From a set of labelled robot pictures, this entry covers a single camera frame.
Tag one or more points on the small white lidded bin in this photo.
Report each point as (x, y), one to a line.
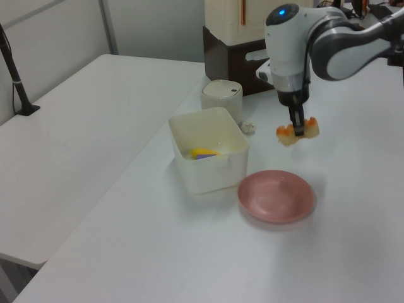
(221, 99)

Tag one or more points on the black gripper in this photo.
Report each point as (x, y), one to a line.
(292, 97)

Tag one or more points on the pink plate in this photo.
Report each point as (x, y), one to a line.
(274, 197)

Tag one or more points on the yellow banana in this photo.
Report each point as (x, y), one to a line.
(202, 150)

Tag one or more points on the black pole stand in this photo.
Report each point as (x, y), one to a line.
(14, 75)

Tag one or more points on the cream plastic storage box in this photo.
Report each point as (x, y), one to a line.
(208, 176)

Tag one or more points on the purple cube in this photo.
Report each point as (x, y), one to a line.
(205, 156)

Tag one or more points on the orange glazed bread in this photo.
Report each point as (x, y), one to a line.
(312, 130)

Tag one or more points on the crumpled white paper ball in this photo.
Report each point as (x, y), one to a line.
(248, 127)

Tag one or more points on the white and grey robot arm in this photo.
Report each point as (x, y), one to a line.
(284, 38)

